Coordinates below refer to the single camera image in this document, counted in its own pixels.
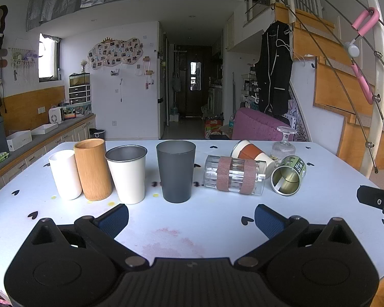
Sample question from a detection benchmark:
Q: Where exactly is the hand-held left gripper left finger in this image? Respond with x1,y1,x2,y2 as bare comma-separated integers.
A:
29,203,150,268

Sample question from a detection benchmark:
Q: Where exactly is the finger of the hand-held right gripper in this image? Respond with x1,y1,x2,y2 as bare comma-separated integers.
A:
356,185,384,228

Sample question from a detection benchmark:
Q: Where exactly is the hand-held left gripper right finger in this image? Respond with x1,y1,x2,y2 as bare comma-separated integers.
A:
233,204,356,267

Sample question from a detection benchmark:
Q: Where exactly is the white metal cup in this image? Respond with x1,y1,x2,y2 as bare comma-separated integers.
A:
105,145,148,205

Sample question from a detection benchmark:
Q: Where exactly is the bamboo wooden cup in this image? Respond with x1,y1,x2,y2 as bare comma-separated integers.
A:
74,138,113,202

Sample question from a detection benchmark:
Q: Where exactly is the clear glass cup brown sleeve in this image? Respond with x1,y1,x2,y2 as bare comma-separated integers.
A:
204,155,267,196

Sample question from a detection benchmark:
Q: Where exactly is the white ceramic cup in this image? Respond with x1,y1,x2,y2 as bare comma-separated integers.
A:
49,150,84,201

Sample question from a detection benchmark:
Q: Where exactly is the paper cup brown sleeve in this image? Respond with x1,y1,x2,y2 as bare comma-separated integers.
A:
231,139,276,180

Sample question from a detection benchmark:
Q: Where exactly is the dark grey plastic cup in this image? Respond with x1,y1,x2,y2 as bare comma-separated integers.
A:
156,140,196,204

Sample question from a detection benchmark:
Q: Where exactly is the green tin can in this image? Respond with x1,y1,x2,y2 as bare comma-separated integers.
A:
270,155,307,196

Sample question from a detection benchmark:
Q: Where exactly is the clear glass goblet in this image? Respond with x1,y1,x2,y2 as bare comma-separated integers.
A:
271,126,298,164

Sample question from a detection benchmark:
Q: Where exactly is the pink armchair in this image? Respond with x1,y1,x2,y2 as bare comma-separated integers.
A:
232,107,292,141

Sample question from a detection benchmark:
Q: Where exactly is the white counter cabinet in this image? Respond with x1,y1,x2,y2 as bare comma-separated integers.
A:
0,114,97,199

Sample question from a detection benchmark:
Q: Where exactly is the red snack box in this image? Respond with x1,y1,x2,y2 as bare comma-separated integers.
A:
204,117,224,140

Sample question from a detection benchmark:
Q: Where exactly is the flat white box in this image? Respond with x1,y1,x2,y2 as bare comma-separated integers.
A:
31,123,59,135

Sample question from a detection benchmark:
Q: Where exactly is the white small appliance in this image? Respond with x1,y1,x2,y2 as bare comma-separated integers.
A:
48,107,65,125

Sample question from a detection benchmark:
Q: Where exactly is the pink thigh exerciser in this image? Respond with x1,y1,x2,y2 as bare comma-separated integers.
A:
344,8,381,105

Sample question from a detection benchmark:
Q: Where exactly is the wooden staircase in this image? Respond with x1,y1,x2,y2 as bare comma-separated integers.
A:
274,2,384,171

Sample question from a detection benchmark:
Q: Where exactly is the white cardboard box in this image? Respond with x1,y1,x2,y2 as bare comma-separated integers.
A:
6,130,33,151

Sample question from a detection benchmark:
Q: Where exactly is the washing machine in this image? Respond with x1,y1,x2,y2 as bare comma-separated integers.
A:
208,86,223,116

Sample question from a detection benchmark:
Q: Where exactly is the black drawer organizer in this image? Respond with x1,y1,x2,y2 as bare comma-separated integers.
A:
68,85,93,105

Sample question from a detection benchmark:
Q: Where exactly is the glass fish tank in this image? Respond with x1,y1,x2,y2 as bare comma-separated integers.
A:
69,72,91,87

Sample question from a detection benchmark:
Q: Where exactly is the black hanging jacket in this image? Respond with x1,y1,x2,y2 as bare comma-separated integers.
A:
254,20,294,118

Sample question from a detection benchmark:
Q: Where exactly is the dark wooden door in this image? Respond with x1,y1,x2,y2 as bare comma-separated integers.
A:
186,46,212,118

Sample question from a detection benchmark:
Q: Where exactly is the cloud-shaped photo board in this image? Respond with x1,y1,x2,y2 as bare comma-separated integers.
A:
88,37,144,69

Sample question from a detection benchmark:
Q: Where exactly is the metal stair railing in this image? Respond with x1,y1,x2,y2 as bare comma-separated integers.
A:
242,0,384,174

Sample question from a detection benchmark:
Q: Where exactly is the window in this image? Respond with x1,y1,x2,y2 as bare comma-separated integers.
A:
38,33,61,83

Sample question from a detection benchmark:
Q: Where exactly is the white stair post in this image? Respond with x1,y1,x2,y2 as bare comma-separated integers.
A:
359,0,384,178

